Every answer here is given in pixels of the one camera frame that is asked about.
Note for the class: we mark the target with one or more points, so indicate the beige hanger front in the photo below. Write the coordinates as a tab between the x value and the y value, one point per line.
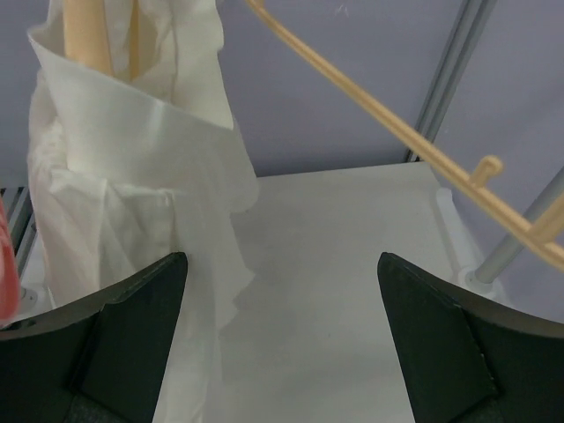
538	236

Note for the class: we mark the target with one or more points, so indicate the grey clothes rack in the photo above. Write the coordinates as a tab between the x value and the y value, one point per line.
479	278

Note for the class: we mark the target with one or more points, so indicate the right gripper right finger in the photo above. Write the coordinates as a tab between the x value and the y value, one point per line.
465	358

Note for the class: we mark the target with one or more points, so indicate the pink hanger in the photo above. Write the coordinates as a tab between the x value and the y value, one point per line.
10	284

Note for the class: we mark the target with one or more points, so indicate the white skirt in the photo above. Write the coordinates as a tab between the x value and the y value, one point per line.
123	172

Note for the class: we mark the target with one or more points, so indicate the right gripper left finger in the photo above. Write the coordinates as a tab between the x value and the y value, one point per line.
98	359

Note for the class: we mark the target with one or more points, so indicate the beige hanger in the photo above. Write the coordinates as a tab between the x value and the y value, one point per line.
538	236
86	34

